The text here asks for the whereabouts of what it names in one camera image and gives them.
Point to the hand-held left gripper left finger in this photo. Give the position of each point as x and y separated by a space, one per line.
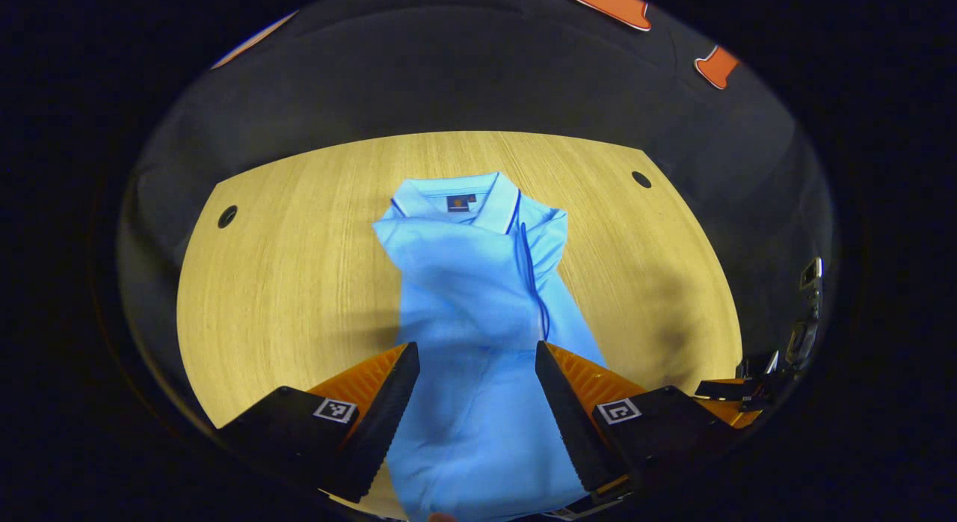
377 421

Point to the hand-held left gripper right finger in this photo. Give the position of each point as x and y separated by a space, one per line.
568 421

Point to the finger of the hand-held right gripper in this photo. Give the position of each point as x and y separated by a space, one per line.
736 413

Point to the light blue T-shirt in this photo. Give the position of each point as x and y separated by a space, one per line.
463 283

